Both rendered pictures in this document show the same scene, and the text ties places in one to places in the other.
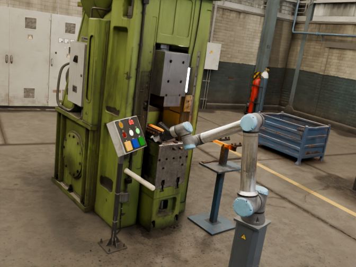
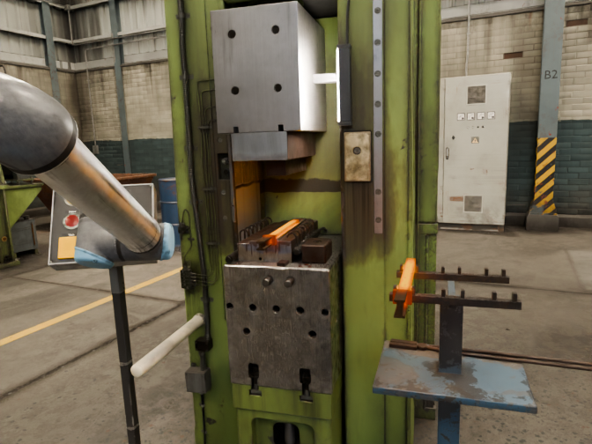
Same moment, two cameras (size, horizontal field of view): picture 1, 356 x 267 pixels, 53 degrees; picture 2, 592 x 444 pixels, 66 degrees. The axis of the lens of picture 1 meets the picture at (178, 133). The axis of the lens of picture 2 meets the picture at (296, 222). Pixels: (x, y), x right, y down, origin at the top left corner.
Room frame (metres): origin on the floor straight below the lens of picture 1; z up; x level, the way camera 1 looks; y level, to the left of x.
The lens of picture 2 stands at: (2.58, -1.29, 1.33)
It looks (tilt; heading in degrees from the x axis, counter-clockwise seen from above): 10 degrees down; 57
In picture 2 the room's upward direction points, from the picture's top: 2 degrees counter-clockwise
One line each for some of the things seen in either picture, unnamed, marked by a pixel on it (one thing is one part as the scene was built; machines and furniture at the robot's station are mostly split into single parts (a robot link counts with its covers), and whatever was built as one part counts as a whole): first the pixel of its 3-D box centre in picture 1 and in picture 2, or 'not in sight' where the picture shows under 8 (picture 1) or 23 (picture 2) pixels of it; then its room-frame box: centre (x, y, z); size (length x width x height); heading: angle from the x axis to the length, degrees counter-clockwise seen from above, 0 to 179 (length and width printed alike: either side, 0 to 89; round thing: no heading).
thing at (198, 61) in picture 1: (177, 109); (381, 184); (3.87, 0.04, 1.15); 0.44 x 0.26 x 2.30; 41
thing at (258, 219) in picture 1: (254, 213); not in sight; (2.59, -0.67, 0.65); 0.19 x 0.19 x 0.10
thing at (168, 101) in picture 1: (159, 97); (277, 145); (3.50, 0.23, 1.32); 0.42 x 0.20 x 0.10; 41
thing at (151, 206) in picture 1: (151, 197); (301, 405); (3.55, 0.20, 0.23); 0.55 x 0.37 x 0.47; 41
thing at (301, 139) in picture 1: (289, 135); not in sight; (6.93, -2.18, 0.36); 1.20 x 0.80 x 0.72; 37
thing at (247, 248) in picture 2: (154, 132); (281, 237); (3.50, 0.23, 0.96); 0.42 x 0.20 x 0.09; 41
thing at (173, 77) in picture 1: (165, 72); (285, 77); (3.53, 0.20, 1.56); 0.42 x 0.39 x 0.40; 41
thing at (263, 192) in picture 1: (256, 197); not in sight; (2.58, -0.66, 0.79); 0.17 x 0.15 x 0.18; 146
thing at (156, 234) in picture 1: (159, 229); not in sight; (3.31, 0.06, 0.01); 0.58 x 0.39 x 0.01; 131
